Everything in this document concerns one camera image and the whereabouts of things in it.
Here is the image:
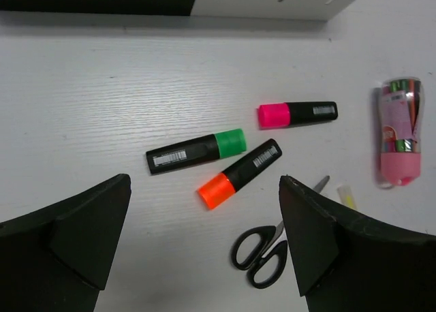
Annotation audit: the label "green cap black highlighter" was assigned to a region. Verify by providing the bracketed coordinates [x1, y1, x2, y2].
[145, 129, 247, 175]

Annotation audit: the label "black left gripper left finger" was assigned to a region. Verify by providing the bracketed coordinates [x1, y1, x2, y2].
[1, 174, 131, 311]

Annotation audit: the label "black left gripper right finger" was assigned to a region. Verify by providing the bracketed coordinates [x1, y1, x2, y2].
[279, 176, 435, 311]

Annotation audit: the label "white slotted organizer box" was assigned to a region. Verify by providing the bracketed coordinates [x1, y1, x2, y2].
[191, 0, 355, 22]

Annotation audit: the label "orange cap black highlighter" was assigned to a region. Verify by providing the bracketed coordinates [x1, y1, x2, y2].
[197, 138, 282, 210]

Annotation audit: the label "yellow thin highlighter pen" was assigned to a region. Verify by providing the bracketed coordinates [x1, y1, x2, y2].
[337, 185, 357, 210]

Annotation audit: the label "black handled scissors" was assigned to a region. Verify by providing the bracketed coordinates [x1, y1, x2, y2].
[232, 175, 331, 290]

